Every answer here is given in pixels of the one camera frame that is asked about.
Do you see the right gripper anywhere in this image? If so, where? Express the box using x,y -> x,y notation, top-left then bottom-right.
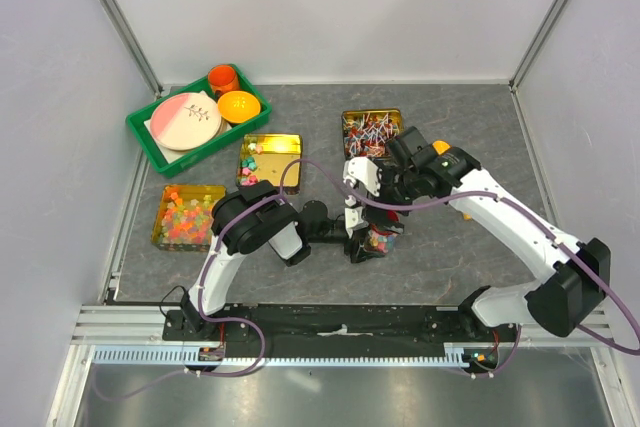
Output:
361,158 -> 421,235

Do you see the clear glass jar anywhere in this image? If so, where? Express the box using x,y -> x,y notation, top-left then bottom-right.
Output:
363,227 -> 399,256

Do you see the yellow plastic scoop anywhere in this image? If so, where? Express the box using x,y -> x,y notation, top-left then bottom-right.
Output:
432,140 -> 472,221

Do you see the tin of pastel star candies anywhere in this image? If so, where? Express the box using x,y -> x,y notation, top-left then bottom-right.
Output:
235,133 -> 303,195

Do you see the red round lid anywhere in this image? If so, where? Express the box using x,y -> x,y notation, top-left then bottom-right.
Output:
379,211 -> 404,235

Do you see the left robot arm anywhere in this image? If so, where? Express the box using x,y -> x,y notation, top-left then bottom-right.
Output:
180,181 -> 375,340

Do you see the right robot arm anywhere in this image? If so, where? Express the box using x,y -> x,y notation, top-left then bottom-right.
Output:
377,127 -> 611,341

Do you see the tin of bright star candies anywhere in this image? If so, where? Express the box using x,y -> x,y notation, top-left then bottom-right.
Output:
151,184 -> 226,252

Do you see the tin of lollipops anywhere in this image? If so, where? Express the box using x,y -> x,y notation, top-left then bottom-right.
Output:
341,109 -> 404,160

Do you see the orange plastic bowl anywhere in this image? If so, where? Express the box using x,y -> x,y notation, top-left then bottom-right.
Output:
217,90 -> 261,125

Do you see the orange plastic cup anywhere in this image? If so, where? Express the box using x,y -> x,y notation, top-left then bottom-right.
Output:
207,64 -> 240,96

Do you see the pink white plate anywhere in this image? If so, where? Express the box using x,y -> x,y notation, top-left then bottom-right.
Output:
145,91 -> 229,152

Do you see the green plastic tray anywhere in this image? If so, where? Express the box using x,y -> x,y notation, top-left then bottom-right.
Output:
126,64 -> 271,178

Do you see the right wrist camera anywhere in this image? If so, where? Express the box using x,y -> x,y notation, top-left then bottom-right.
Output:
343,157 -> 381,197

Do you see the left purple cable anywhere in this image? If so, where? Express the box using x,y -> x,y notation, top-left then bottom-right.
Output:
89,158 -> 356,401

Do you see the purple cable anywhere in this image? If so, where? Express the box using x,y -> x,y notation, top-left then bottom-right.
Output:
89,158 -> 356,401
349,189 -> 640,380

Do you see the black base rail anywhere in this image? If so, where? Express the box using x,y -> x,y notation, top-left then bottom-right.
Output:
162,304 -> 516,360

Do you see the grey cable duct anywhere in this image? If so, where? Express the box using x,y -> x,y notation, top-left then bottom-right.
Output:
91,342 -> 474,368

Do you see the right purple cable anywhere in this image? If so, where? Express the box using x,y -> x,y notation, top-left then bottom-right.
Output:
349,189 -> 640,380

